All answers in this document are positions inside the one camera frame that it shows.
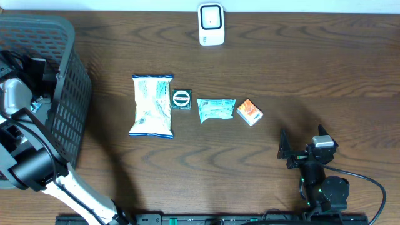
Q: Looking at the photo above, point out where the orange white small box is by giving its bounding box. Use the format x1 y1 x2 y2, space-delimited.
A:
236 99 264 126

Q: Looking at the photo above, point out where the green wet wipe packet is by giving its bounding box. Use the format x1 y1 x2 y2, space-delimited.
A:
197 98 236 123

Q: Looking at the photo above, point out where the dark green round-label packet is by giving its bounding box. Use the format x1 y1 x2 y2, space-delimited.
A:
171 89 192 110

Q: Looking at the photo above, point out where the white blue snack bag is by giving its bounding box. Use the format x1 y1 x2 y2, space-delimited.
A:
129 74 174 139

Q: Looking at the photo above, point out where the green tissue box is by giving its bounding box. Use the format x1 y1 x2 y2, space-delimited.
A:
31 96 44 113

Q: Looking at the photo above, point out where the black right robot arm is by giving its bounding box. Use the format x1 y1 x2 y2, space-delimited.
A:
277 125 349 214

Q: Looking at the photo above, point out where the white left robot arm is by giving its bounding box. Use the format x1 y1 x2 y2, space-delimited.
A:
1 50 137 224

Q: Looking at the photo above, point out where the dark grey plastic basket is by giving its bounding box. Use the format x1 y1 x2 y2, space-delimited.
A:
0 13 92 190

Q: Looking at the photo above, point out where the black cable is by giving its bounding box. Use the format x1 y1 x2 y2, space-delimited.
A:
318 162 388 225

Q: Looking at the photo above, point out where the black mounting rail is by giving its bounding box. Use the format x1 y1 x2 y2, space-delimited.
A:
56 213 369 225

